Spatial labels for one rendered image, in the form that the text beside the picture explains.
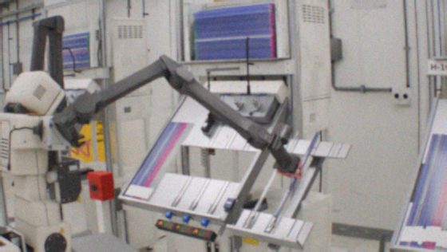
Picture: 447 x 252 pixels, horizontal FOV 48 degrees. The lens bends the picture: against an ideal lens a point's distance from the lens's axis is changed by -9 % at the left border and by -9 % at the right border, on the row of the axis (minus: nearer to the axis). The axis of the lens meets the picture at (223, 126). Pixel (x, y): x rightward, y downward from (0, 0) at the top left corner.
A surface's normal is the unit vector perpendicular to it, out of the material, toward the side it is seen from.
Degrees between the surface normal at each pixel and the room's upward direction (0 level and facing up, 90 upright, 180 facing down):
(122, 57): 90
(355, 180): 90
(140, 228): 90
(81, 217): 90
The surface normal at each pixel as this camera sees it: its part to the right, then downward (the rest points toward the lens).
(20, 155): 0.72, 0.06
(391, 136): -0.63, 0.11
